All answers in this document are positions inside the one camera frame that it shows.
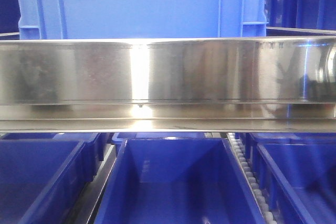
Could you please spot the steel divider rail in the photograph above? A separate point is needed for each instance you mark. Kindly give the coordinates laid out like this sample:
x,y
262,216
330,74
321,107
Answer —
x,y
87,204

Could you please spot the dark blue upper left bin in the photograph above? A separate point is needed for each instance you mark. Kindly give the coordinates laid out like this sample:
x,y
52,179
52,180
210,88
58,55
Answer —
x,y
10,15

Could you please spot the stainless steel shelf rail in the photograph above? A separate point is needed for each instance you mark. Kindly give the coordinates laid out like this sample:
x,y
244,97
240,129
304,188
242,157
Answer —
x,y
246,84

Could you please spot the dark blue right lower bin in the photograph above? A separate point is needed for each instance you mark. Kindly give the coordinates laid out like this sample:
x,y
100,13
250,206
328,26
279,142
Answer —
x,y
298,180

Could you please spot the dark blue left lower bin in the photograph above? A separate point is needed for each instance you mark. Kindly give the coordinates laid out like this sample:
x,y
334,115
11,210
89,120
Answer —
x,y
40,180

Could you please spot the light blue upper crate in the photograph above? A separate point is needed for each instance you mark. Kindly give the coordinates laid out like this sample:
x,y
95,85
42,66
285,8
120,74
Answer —
x,y
80,19

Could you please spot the white roller track strip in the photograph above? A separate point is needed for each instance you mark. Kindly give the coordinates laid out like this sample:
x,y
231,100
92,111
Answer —
x,y
239,152

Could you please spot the dark blue centre lower bin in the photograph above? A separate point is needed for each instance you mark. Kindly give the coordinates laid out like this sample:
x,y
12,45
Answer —
x,y
177,181

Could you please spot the dark blue rear centre bin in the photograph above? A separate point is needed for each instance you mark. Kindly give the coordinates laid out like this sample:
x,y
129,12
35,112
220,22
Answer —
x,y
119,137

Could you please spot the dark blue upper right bin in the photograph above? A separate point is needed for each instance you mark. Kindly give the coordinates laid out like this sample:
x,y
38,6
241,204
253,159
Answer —
x,y
311,14

